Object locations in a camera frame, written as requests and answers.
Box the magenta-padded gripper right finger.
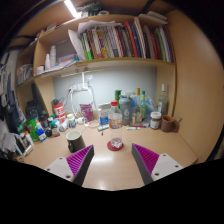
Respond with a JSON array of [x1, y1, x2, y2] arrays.
[[130, 142, 184, 186]]

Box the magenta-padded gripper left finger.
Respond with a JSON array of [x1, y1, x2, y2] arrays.
[[44, 144, 96, 188]]

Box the black mug white inside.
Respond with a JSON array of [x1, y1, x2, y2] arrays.
[[65, 129, 87, 154]]

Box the black backpack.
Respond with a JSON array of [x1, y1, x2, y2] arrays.
[[24, 99, 49, 123]]

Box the white wall outlet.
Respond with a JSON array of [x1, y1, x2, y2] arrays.
[[68, 83, 91, 92]]

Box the clear red-capped drink bottle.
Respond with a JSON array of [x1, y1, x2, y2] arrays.
[[108, 99, 124, 149]]

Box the white and blue carton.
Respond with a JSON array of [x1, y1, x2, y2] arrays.
[[97, 102, 112, 127]]

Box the brown mug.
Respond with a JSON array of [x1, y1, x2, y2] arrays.
[[160, 114, 181, 133]]

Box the dark jar green lid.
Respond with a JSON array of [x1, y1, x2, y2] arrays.
[[49, 120, 61, 138]]

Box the tall green bottle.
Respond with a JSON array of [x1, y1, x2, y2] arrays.
[[114, 89, 123, 105]]

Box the brown jar white lid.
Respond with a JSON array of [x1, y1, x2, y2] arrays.
[[149, 111, 163, 130]]

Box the grey water bottle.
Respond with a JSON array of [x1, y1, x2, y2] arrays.
[[118, 94, 133, 126]]

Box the ceiling light tube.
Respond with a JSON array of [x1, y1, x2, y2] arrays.
[[63, 0, 81, 19]]

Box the blue and white bottle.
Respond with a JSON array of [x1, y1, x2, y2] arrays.
[[34, 121, 48, 143]]

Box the magenta pouch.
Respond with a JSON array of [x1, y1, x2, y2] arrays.
[[79, 103, 95, 123]]

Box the white and green marker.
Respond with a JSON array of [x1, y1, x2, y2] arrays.
[[125, 125, 146, 131]]

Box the blue hanging garment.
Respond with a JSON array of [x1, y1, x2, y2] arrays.
[[0, 59, 26, 133]]

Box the green mouthwash bottle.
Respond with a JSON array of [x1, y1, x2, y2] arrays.
[[25, 118, 40, 143]]

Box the flat round red coaster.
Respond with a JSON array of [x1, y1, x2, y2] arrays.
[[106, 139, 125, 152]]

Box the red and white canister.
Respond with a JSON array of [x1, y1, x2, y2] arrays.
[[53, 102, 66, 124]]

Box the yellow-capped clear bottle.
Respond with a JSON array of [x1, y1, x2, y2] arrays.
[[133, 87, 142, 125]]

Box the white cable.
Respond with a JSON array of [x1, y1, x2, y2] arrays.
[[68, 73, 101, 130]]

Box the tall clear glass bottle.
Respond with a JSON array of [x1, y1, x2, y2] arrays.
[[157, 83, 170, 117]]

